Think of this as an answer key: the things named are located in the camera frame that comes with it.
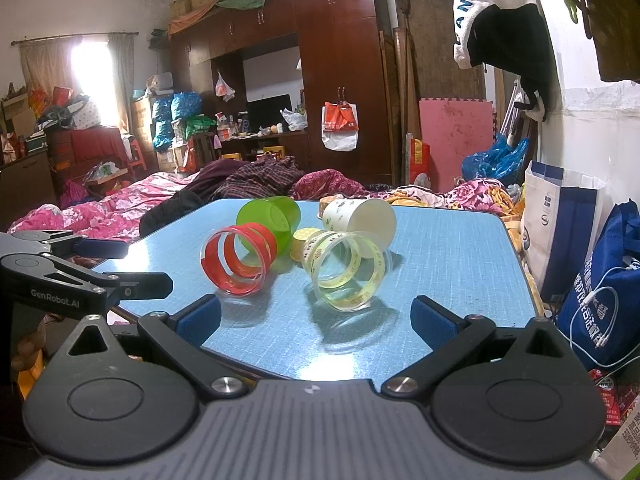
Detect grey curtain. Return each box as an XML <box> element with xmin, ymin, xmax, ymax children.
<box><xmin>107</xmin><ymin>34</ymin><xmax>136</xmax><ymax>133</ymax></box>

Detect dark cloth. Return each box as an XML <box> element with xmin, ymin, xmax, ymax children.
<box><xmin>582</xmin><ymin>0</ymin><xmax>640</xmax><ymax>83</ymax></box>

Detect red packets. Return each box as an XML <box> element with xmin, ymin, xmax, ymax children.
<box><xmin>590</xmin><ymin>367</ymin><xmax>640</xmax><ymax>428</ymax></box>

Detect red cloth covered cabinet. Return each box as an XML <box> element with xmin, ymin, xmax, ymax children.
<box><xmin>47</xmin><ymin>127</ymin><xmax>128</xmax><ymax>166</ymax></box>

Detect black hanging garment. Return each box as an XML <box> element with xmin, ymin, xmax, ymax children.
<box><xmin>470</xmin><ymin>4</ymin><xmax>551</xmax><ymax>121</ymax></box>

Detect small yellow cup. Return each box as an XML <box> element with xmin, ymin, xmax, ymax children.
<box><xmin>291</xmin><ymin>227</ymin><xmax>326</xmax><ymax>263</ymax></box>

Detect white paper cup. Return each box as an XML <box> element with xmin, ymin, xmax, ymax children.
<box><xmin>321</xmin><ymin>197</ymin><xmax>397</xmax><ymax>260</ymax></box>

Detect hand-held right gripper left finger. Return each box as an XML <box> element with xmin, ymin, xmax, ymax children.
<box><xmin>50</xmin><ymin>294</ymin><xmax>250</xmax><ymax>403</ymax></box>

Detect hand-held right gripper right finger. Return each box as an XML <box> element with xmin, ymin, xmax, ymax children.
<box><xmin>381</xmin><ymin>296</ymin><xmax>586</xmax><ymax>401</ymax></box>

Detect red banded clear cup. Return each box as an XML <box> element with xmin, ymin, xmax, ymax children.
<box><xmin>199</xmin><ymin>224</ymin><xmax>278</xmax><ymax>297</ymax></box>

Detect red and yellow sack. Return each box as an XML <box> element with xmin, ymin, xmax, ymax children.
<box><xmin>410</xmin><ymin>137</ymin><xmax>432</xmax><ymax>186</ymax></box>

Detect blue plastic bag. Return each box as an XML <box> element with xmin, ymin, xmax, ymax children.
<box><xmin>461</xmin><ymin>134</ymin><xmax>530</xmax><ymax>183</ymax></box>

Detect black monitor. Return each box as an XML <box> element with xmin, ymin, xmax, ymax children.
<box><xmin>246</xmin><ymin>94</ymin><xmax>293</xmax><ymax>133</ymax></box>

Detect yellow banded clear cup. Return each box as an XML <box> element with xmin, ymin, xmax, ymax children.
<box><xmin>301</xmin><ymin>230</ymin><xmax>393</xmax><ymax>313</ymax></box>

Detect blue fabric tote bag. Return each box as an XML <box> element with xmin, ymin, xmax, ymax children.
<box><xmin>556</xmin><ymin>200</ymin><xmax>640</xmax><ymax>371</ymax></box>

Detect pink foam mat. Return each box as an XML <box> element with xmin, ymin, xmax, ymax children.
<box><xmin>419</xmin><ymin>98</ymin><xmax>495</xmax><ymax>191</ymax></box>

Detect blue patterned bags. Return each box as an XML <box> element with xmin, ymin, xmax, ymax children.
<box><xmin>151</xmin><ymin>91</ymin><xmax>203</xmax><ymax>151</ymax></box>

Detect maroon garment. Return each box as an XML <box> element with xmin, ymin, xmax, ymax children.
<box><xmin>187</xmin><ymin>160</ymin><xmax>251</xmax><ymax>196</ymax></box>

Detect curtain rod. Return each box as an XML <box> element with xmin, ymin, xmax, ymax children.
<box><xmin>11</xmin><ymin>32</ymin><xmax>138</xmax><ymax>46</ymax></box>

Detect beige curtain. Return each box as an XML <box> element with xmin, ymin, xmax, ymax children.
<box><xmin>19</xmin><ymin>40</ymin><xmax>76</xmax><ymax>96</ymax></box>

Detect brown wooden board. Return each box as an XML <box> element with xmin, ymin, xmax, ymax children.
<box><xmin>395</xmin><ymin>0</ymin><xmax>488</xmax><ymax>101</ymax></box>

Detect dark plaid clothing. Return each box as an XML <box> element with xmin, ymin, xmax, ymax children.
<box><xmin>210</xmin><ymin>155</ymin><xmax>306</xmax><ymax>201</ymax></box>

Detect brown wooden wardrobe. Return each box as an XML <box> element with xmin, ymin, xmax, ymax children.
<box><xmin>167</xmin><ymin>0</ymin><xmax>401</xmax><ymax>186</ymax></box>

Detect white and blue paper bag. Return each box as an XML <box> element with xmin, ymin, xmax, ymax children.
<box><xmin>520</xmin><ymin>161</ymin><xmax>608</xmax><ymax>303</ymax></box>

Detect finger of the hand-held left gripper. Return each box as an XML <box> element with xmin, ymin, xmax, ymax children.
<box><xmin>0</xmin><ymin>254</ymin><xmax>174</xmax><ymax>299</ymax></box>
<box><xmin>9</xmin><ymin>230</ymin><xmax>130</xmax><ymax>260</ymax></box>

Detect red plastic stool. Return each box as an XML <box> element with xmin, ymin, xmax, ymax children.
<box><xmin>127</xmin><ymin>135</ymin><xmax>148</xmax><ymax>173</ymax></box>

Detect small white plastic bag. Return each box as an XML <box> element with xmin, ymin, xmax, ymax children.
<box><xmin>215</xmin><ymin>71</ymin><xmax>236</xmax><ymax>102</ymax></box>

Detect patterned paper cup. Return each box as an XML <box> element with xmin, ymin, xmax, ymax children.
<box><xmin>318</xmin><ymin>197</ymin><xmax>346</xmax><ymax>221</ymax></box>

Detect green plastic cup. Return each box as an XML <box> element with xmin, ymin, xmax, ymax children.
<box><xmin>236</xmin><ymin>196</ymin><xmax>302</xmax><ymax>260</ymax></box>

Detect black clothing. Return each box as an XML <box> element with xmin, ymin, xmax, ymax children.
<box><xmin>139</xmin><ymin>190</ymin><xmax>206</xmax><ymax>238</ymax></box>

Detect pink floral quilt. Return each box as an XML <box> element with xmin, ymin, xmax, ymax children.
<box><xmin>10</xmin><ymin>170</ymin><xmax>526</xmax><ymax>241</ymax></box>

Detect red and white plastic bag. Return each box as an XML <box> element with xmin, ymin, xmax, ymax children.
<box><xmin>320</xmin><ymin>101</ymin><xmax>360</xmax><ymax>152</ymax></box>

